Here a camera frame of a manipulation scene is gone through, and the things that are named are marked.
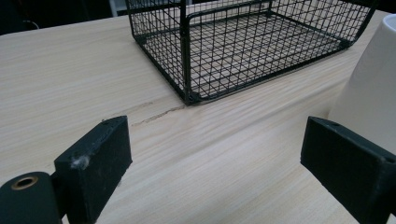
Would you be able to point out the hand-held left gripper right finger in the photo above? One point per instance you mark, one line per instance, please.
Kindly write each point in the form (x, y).
(348, 168)

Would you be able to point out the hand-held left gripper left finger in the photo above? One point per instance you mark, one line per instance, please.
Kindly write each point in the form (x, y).
(93, 165)

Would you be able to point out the white cup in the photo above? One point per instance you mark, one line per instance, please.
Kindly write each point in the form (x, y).
(370, 90)

